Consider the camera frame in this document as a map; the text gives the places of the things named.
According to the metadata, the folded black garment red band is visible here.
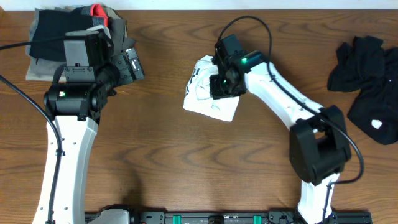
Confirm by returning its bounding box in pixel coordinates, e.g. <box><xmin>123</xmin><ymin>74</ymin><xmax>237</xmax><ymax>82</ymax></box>
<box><xmin>28</xmin><ymin>4</ymin><xmax>108</xmax><ymax>62</ymax></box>

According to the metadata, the folded grey garment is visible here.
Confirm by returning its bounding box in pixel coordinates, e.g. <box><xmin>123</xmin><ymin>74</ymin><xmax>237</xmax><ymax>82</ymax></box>
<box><xmin>26</xmin><ymin>4</ymin><xmax>135</xmax><ymax>81</ymax></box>

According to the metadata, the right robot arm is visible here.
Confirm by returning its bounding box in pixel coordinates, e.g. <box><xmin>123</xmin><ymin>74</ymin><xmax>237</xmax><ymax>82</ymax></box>
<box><xmin>210</xmin><ymin>34</ymin><xmax>351</xmax><ymax>223</ymax></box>

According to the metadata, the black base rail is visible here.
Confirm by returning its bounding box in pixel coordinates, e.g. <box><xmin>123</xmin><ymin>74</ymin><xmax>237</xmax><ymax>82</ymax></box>
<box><xmin>85</xmin><ymin>205</ymin><xmax>373</xmax><ymax>224</ymax></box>

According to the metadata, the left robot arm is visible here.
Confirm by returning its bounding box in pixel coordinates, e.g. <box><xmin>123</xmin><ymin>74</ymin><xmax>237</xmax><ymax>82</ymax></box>
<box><xmin>33</xmin><ymin>26</ymin><xmax>144</xmax><ymax>223</ymax></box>

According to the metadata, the crumpled black garment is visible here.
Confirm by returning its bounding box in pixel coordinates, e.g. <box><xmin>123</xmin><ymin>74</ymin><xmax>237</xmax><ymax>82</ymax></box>
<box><xmin>327</xmin><ymin>36</ymin><xmax>397</xmax><ymax>145</ymax></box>

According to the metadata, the white t-shirt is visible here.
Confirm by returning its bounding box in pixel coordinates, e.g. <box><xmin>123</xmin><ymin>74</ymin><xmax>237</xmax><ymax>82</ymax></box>
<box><xmin>183</xmin><ymin>55</ymin><xmax>239</xmax><ymax>122</ymax></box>

